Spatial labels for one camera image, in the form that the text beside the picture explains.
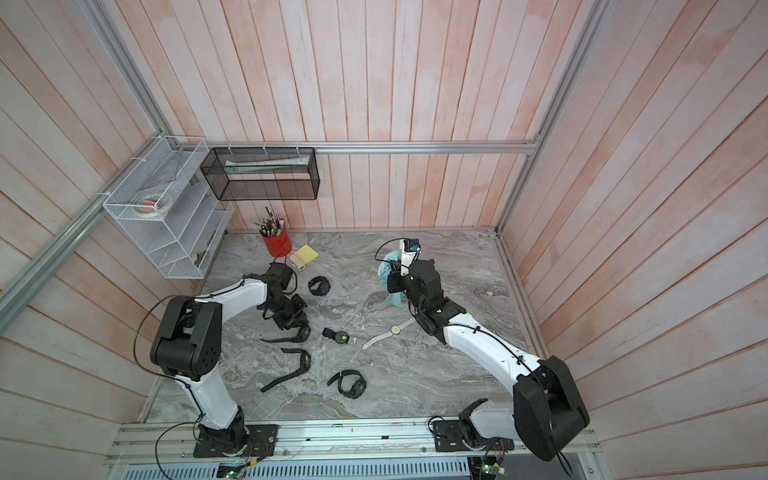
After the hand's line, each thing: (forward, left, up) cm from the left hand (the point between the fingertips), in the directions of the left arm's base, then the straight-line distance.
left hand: (310, 322), depth 93 cm
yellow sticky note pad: (+30, +6, -2) cm, 31 cm away
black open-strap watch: (-13, -1, +2) cm, 13 cm away
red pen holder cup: (+28, +15, +5) cm, 32 cm away
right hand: (+8, -25, +21) cm, 34 cm away
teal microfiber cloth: (+3, -27, +9) cm, 29 cm away
